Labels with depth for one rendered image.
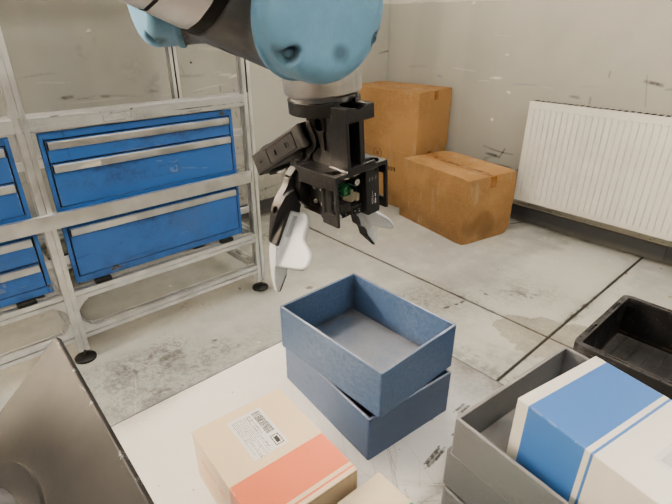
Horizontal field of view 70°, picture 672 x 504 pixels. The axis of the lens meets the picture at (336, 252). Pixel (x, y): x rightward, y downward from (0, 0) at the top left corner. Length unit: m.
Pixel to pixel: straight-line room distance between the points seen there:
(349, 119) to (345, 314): 0.42
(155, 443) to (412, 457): 0.34
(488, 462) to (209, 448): 0.30
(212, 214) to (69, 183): 0.58
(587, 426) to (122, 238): 1.78
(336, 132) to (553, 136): 2.72
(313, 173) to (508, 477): 0.34
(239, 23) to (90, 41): 2.51
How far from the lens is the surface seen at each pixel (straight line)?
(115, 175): 1.94
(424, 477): 0.66
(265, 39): 0.26
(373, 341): 0.73
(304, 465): 0.57
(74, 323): 2.07
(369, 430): 0.63
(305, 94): 0.45
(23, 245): 1.92
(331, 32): 0.27
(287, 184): 0.50
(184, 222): 2.10
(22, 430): 0.50
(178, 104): 1.97
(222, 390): 0.78
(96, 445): 0.41
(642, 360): 1.35
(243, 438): 0.60
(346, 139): 0.44
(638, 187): 3.02
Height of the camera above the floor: 1.21
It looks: 26 degrees down
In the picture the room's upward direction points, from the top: straight up
